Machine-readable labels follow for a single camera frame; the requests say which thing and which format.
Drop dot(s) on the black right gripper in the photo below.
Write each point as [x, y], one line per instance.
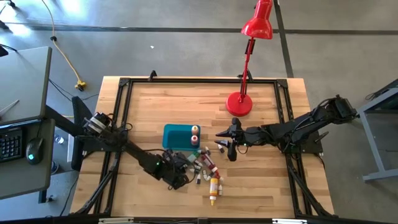
[245, 137]

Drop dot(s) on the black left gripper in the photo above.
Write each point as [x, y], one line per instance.
[174, 169]

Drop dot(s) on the small dark blue food coloring bottle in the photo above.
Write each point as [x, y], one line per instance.
[198, 179]

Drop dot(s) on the large green food coloring bottle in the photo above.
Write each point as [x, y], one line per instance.
[193, 156]

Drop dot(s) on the large red food coloring bottle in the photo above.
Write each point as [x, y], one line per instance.
[194, 140]
[207, 161]

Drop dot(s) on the small dark green food coloring bottle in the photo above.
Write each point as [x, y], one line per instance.
[208, 178]

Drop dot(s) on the large yellow food coloring bottle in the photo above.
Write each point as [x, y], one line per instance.
[213, 186]
[195, 129]

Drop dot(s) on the blue plastic bin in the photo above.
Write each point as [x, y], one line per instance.
[177, 138]

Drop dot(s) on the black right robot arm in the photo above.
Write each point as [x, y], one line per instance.
[298, 127]

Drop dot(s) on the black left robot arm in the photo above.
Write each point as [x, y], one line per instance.
[136, 152]

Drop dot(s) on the red desk lamp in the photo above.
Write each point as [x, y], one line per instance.
[238, 104]

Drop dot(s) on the black metal stand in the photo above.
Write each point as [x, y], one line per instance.
[81, 109]

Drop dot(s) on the grey metal table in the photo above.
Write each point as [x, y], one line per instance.
[373, 140]

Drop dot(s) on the black computer mouse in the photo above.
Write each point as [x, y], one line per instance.
[34, 151]

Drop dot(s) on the dark grey desk shelf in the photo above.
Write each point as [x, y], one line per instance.
[21, 180]

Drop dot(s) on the black keyboard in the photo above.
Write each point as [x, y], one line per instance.
[11, 144]

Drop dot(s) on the grey desk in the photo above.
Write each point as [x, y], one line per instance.
[25, 84]

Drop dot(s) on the silver pen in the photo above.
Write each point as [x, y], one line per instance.
[9, 106]

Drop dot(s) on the black aluminium table frame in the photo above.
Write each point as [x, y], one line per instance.
[202, 81]

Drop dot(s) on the silver metal bracket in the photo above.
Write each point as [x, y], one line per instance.
[115, 221]
[289, 221]

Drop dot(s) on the black frame clamp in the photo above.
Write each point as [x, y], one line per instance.
[152, 75]

